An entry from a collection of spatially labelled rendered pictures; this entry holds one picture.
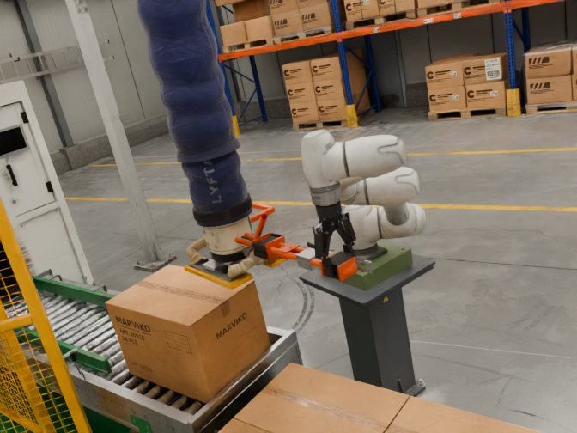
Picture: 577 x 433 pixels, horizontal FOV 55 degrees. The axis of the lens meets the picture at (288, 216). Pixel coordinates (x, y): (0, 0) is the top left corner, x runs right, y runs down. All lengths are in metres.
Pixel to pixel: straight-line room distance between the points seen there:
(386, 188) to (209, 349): 0.98
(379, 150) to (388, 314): 1.47
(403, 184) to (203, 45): 0.85
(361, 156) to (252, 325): 1.22
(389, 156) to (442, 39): 9.06
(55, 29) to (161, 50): 10.77
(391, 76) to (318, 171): 9.42
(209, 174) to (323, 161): 0.56
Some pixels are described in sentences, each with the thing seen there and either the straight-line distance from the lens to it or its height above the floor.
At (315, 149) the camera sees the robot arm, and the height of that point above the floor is 1.65.
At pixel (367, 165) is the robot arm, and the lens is 1.56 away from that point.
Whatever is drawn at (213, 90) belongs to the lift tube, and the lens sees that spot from 1.96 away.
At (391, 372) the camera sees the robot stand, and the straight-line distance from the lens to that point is 3.06.
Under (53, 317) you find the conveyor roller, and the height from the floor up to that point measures 0.53.
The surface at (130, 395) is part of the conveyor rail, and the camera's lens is 2.69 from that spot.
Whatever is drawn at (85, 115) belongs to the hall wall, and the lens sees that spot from 12.75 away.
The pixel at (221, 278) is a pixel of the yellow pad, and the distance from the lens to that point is 2.08.
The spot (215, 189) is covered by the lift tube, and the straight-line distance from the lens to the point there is 2.02.
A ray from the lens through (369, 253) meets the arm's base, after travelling 2.75.
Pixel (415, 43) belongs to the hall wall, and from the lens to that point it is 10.76.
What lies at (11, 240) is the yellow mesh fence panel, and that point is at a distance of 2.63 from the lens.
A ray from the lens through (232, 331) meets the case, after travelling 2.46.
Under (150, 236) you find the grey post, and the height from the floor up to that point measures 0.29.
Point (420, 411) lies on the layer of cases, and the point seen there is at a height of 0.54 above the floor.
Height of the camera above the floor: 2.00
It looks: 19 degrees down
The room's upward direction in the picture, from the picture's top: 12 degrees counter-clockwise
